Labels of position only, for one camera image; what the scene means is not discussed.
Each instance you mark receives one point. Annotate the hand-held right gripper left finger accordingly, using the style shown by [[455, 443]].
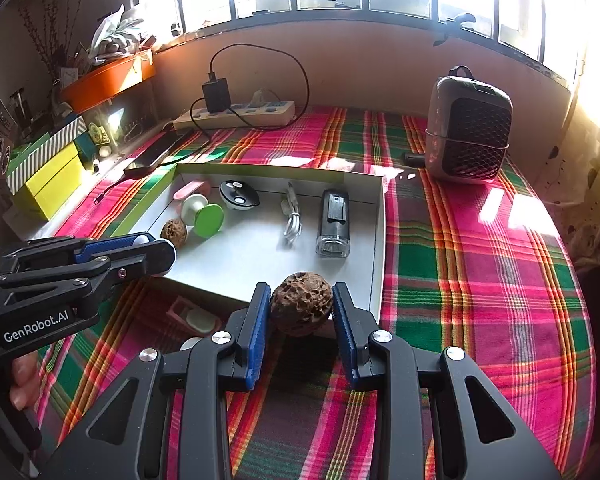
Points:
[[257, 335]]

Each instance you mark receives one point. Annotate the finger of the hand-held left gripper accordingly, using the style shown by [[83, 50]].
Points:
[[110, 247], [150, 257]]

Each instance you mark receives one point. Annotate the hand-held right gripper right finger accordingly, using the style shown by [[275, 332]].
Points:
[[345, 335]]

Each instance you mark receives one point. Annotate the small brown textured walnut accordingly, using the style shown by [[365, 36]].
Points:
[[174, 232]]

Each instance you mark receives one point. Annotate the large brown textured walnut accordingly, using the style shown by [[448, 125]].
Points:
[[300, 302]]

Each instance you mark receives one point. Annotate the green cardboard box tray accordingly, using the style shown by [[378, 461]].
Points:
[[260, 265]]

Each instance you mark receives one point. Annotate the pink oblong case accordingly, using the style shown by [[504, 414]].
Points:
[[192, 191]]

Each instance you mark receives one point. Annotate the black oval three-disc device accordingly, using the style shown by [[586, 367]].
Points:
[[239, 194]]

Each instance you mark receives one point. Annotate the person's left hand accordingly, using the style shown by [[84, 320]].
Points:
[[25, 380]]

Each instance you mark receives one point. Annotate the pink clip with pale disc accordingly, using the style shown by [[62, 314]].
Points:
[[197, 317]]

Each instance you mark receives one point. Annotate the white round bottle cap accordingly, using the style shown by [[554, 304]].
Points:
[[191, 343]]

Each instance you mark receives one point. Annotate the green white suction holder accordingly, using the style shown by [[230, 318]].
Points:
[[207, 217]]

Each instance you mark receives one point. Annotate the black flat phone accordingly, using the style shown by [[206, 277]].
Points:
[[157, 152]]

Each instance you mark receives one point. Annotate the black clear-lens flashlight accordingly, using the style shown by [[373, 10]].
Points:
[[334, 225]]

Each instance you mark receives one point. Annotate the green white striped box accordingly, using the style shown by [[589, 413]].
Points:
[[45, 152]]

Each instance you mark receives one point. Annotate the plaid pink green tablecloth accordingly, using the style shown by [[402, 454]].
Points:
[[480, 285]]

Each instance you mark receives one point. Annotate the orange planter box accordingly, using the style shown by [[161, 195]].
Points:
[[105, 82]]

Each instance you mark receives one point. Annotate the dark glass jar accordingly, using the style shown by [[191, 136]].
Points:
[[19, 107]]

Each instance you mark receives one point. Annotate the black plug-in charger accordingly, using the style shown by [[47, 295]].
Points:
[[215, 95]]

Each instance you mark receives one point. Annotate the beige power strip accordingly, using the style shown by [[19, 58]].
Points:
[[260, 112]]

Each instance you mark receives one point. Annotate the pale plant in planter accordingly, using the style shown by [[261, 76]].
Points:
[[112, 35]]

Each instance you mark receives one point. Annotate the dried bare branches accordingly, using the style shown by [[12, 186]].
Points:
[[50, 25]]

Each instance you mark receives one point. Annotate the beige portable heater black grille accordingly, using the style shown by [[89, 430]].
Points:
[[472, 135]]

